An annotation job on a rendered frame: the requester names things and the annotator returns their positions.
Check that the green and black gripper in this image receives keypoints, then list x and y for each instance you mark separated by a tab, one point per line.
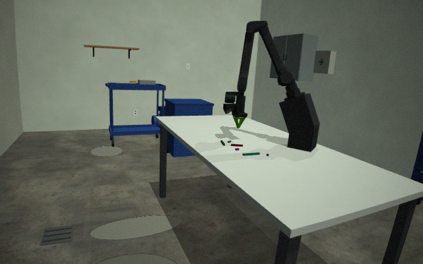
240	116

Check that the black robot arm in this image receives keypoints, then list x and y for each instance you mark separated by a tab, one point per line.
285	79

